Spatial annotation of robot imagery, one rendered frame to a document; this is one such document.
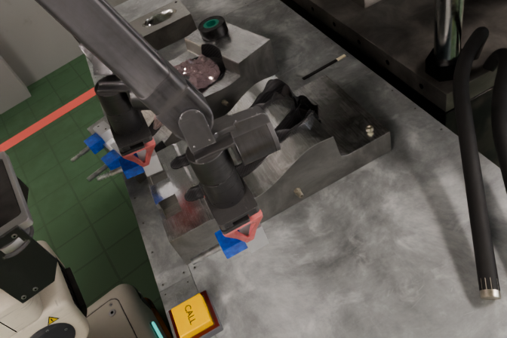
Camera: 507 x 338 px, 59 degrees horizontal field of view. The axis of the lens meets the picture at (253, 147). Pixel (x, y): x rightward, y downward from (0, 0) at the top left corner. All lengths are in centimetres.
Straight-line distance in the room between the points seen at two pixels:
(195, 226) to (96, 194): 163
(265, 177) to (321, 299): 25
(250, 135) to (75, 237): 183
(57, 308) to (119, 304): 61
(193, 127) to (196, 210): 35
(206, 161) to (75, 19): 23
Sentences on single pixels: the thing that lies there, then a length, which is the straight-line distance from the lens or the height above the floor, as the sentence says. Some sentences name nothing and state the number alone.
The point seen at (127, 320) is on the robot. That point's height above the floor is 28.
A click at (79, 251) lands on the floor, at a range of 230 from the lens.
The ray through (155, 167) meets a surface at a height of 93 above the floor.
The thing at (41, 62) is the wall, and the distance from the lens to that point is 373.
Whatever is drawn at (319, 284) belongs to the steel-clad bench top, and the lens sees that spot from 85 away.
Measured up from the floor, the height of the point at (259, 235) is 94.
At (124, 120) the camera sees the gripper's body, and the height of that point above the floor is 109.
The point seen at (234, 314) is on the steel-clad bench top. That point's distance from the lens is 87.
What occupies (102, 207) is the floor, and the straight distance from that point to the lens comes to 239.
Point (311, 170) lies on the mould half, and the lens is 91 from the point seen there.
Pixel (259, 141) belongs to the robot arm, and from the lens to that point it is 61.
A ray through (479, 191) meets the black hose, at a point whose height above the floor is 87.
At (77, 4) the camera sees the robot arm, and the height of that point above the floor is 137.
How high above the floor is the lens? 156
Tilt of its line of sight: 44 degrees down
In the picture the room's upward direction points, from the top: 22 degrees counter-clockwise
